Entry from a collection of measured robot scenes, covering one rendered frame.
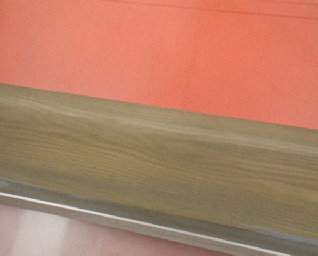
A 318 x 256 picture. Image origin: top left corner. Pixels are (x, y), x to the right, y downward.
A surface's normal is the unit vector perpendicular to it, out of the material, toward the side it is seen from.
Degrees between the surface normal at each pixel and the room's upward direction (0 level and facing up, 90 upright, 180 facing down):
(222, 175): 46
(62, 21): 0
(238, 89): 0
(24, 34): 0
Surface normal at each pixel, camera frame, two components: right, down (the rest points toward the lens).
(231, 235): 0.04, -0.87
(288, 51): -0.15, -0.32
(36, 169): -0.25, 0.46
